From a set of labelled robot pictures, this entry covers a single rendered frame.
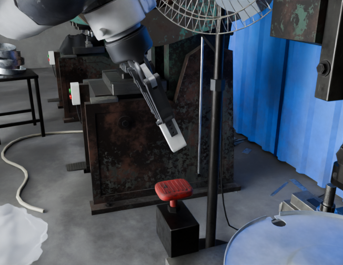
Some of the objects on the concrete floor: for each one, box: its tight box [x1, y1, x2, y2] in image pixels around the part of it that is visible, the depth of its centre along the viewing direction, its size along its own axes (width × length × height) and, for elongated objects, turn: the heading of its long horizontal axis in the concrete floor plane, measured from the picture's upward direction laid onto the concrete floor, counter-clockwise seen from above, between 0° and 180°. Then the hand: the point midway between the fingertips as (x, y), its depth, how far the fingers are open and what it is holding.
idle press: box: [47, 16, 120, 123], centre depth 364 cm, size 153×99×174 cm, turn 113°
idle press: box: [66, 0, 273, 216], centre depth 209 cm, size 153×99×174 cm, turn 108°
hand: (172, 133), depth 67 cm, fingers closed
